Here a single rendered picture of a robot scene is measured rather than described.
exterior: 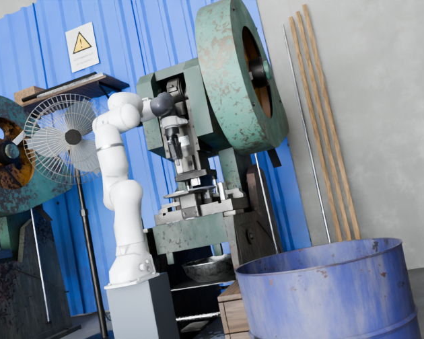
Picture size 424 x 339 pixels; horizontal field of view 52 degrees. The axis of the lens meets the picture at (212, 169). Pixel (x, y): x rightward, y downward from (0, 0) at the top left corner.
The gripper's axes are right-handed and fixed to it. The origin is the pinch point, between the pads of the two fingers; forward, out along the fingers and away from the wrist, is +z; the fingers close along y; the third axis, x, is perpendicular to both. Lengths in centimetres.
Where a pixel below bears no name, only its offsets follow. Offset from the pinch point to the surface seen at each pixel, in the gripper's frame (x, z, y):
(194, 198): 4.2, 18.1, -1.0
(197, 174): 4.3, 5.4, -11.7
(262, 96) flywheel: 41, -34, -48
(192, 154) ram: 4.0, -5.8, -11.0
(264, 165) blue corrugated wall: 16, 0, -131
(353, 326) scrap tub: 78, 55, 112
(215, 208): 12.9, 25.3, -3.6
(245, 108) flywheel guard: 43.6, -16.6, 13.3
